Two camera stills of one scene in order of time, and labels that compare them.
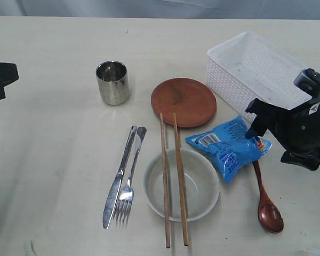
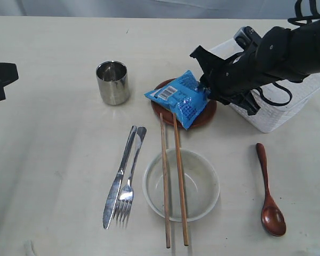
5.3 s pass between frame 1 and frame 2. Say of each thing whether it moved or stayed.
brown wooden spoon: moved
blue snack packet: moved
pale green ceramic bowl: stayed
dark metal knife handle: stayed
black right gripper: moved
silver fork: stayed
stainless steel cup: stayed
